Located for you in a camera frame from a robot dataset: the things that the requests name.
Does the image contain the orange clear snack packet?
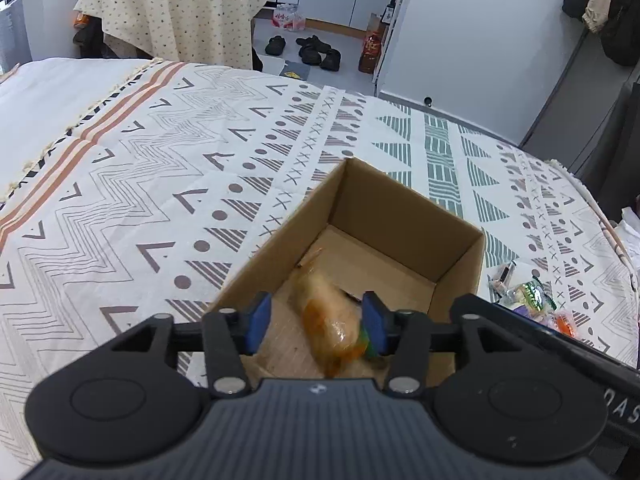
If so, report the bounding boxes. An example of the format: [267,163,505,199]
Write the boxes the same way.
[291,258,374,378]

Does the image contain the dotted cream tablecloth table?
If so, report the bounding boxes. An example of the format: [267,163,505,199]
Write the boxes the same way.
[75,0,267,70]

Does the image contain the black slippers pile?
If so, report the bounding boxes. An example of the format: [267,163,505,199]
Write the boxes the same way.
[296,35,342,73]

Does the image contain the pink water bottle pack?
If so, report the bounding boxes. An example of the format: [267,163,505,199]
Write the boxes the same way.
[271,3,306,32]

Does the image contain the green round biscuit packet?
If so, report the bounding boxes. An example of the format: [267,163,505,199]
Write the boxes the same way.
[510,278,556,314]

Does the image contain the orange jelly snack packet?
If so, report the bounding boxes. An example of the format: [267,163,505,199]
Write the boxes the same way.
[546,310,580,340]

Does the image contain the black slipper single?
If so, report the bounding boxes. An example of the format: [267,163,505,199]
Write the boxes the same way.
[265,36,286,56]

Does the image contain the red oil bottle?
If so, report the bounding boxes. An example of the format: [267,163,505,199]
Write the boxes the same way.
[358,30,382,74]

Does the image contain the patterned bedspread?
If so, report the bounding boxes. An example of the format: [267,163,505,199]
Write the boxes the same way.
[1,58,639,479]

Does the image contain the hanging dark clothes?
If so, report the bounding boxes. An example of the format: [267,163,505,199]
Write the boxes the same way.
[562,0,639,67]

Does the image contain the brown cardboard box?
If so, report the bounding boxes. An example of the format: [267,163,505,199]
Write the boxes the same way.
[215,158,485,385]

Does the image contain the silver brown snack bar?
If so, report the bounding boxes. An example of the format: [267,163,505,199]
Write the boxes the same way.
[489,260,516,296]

